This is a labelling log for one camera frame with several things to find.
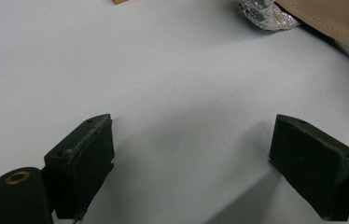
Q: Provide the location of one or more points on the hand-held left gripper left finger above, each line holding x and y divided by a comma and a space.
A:
79, 168

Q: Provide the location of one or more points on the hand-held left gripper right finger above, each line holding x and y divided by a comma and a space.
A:
312, 168

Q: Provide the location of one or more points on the tan shoe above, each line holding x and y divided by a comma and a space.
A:
337, 18

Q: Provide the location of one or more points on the wooden three-tier shoe rack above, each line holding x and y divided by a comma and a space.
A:
119, 1

